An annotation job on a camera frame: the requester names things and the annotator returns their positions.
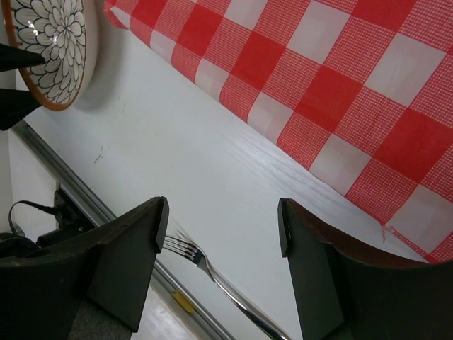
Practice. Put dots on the yellow tag on rail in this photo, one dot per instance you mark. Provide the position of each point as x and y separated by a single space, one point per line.
182 300

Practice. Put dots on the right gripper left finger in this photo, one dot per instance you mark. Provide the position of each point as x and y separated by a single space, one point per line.
82 285

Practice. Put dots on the silver fork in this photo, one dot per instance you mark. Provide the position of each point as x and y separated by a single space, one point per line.
189 250

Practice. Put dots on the floral patterned plate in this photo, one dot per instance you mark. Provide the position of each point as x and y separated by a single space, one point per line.
65 34

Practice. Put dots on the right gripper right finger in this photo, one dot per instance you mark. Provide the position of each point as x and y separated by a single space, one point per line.
344 287

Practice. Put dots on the red white checkered cloth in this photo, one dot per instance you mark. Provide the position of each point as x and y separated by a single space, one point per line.
357 92

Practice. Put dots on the aluminium rail front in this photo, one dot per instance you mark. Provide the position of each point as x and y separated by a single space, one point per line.
163 316

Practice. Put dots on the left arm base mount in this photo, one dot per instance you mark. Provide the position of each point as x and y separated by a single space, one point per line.
52 224

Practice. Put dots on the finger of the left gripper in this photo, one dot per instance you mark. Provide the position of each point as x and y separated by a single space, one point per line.
15 106
12 58

